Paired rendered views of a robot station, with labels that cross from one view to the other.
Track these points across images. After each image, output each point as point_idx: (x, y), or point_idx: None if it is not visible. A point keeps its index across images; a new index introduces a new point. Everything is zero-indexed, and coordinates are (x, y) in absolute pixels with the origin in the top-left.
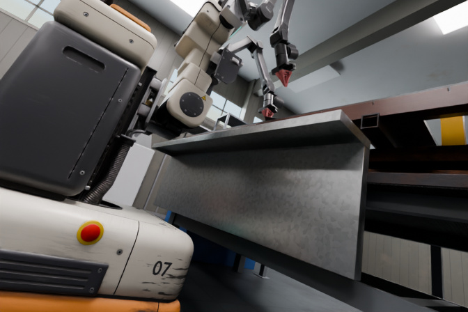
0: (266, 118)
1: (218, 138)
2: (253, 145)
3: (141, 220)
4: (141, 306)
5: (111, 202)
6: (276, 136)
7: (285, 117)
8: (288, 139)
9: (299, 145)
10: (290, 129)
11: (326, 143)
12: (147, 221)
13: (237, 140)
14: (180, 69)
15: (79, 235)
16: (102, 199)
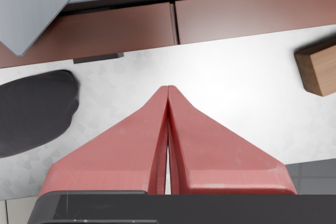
0: (3, 32)
1: (29, 162)
2: (111, 88)
3: (168, 190)
4: None
5: (34, 205)
6: (231, 107)
7: None
8: (252, 83)
9: (256, 41)
10: (292, 124)
11: (331, 32)
12: (167, 184)
13: (91, 131)
14: None
15: None
16: (23, 215)
